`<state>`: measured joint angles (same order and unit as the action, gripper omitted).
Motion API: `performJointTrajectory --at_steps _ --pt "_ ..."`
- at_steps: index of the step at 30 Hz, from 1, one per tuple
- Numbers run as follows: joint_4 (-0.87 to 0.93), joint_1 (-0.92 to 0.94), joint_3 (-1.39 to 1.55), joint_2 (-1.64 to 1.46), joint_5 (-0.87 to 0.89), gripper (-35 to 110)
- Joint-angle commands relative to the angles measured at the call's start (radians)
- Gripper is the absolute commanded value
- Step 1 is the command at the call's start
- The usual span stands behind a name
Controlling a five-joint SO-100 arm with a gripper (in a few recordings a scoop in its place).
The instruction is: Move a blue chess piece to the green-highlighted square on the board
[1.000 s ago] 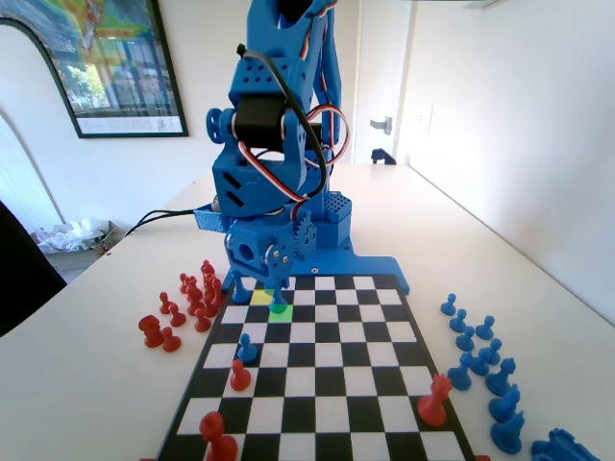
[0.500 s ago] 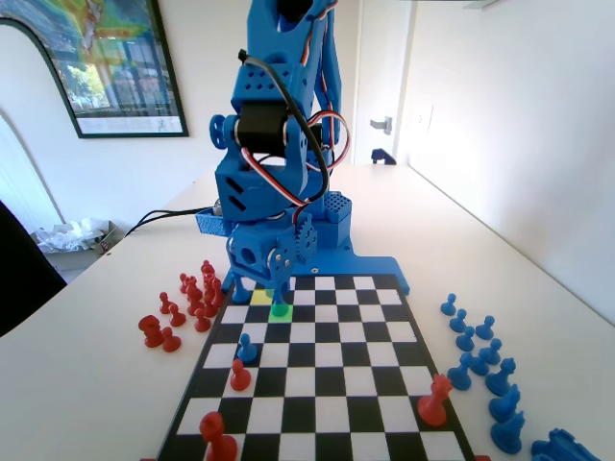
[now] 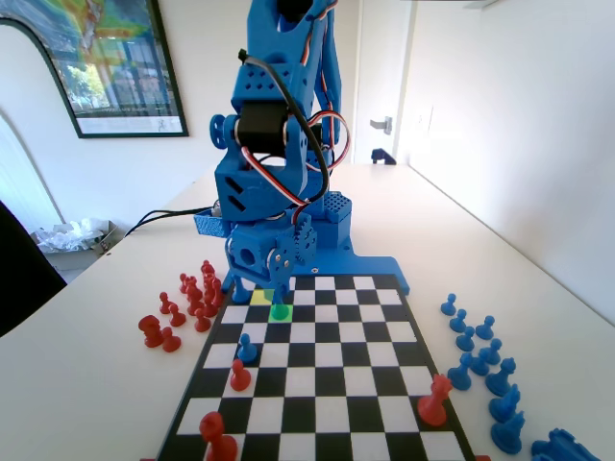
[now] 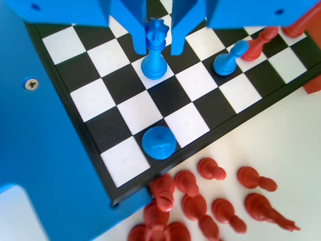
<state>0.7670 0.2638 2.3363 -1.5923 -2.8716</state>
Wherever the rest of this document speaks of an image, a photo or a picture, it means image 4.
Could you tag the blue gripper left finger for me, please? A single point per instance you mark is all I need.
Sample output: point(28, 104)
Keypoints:
point(139, 25)

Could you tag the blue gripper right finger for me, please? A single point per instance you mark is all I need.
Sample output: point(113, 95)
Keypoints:
point(179, 30)

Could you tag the blue chess queen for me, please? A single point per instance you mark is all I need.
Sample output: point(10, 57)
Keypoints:
point(153, 64)

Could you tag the black and white chess board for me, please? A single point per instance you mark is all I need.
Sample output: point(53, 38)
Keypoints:
point(175, 100)

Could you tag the red chess pawn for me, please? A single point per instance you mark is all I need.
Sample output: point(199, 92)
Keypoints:
point(186, 183)
point(223, 209)
point(250, 177)
point(253, 50)
point(208, 169)
point(194, 207)

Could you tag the red chess bishop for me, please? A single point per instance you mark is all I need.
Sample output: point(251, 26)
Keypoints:
point(293, 27)
point(163, 190)

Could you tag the blue chess pawn near edge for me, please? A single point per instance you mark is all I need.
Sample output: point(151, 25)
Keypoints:
point(158, 143)

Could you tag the red chess rook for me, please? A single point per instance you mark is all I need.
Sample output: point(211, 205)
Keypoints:
point(155, 217)
point(178, 232)

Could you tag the red chess queen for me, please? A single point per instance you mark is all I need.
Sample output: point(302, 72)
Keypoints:
point(260, 207)

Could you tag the red chess king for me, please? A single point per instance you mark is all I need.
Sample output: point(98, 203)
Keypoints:
point(136, 234)

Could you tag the silver plate screw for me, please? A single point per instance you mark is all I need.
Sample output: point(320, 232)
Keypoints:
point(31, 84)

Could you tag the red board corner bracket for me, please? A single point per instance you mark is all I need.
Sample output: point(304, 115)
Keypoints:
point(313, 86)

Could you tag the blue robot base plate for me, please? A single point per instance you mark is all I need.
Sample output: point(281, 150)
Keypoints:
point(37, 138)

